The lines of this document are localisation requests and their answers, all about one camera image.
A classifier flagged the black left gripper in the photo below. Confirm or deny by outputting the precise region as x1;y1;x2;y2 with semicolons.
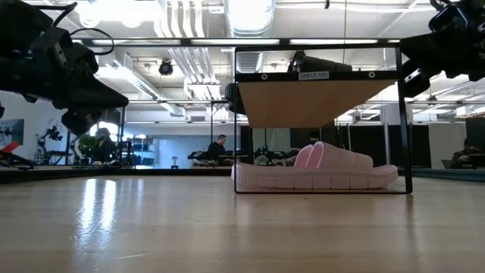
0;44;130;137

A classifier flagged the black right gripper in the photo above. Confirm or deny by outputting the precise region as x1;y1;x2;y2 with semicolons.
399;20;485;99

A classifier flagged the white shelf label sticker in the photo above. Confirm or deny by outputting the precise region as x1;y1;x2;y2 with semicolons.
298;71;330;81

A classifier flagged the black metal wooden shelf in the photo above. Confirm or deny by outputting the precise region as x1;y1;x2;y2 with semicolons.
233;43;414;195

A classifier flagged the green background plant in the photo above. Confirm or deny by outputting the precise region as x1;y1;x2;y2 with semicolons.
77;134;100;155

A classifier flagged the person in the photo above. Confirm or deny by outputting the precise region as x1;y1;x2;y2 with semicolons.
206;133;229;162
449;138;485;170
92;127;117;165

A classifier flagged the black ceiling spotlight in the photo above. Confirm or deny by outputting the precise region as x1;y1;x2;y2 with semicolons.
158;59;174;76

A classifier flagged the black partition panel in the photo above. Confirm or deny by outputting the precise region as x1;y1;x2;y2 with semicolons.
348;124;431;169

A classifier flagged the black ceiling light bar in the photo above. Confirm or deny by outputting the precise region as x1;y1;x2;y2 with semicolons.
71;36;402;48

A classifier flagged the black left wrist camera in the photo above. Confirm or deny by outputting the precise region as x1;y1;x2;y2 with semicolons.
30;27;74;68

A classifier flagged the black cable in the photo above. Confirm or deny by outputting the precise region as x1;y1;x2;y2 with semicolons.
69;27;115;56

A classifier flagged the blue wall screen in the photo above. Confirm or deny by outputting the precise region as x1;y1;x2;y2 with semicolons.
0;118;25;146

